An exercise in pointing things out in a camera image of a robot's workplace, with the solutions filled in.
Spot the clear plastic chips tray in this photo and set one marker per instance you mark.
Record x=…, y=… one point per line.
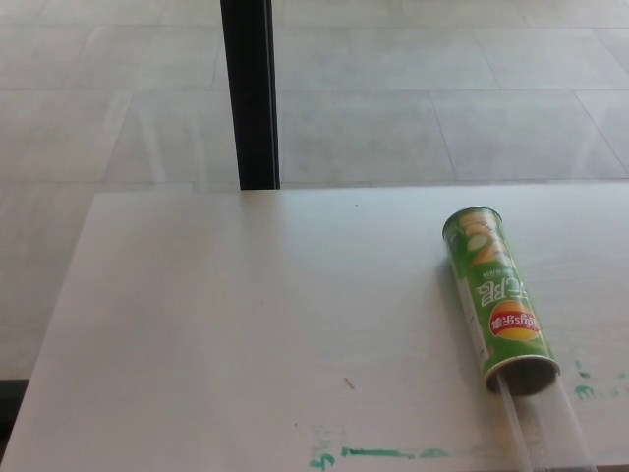
x=540, y=428

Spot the green Lay's chips can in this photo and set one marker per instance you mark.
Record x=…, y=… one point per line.
x=496, y=295

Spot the black vertical frame post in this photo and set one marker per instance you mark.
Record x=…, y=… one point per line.
x=251, y=98

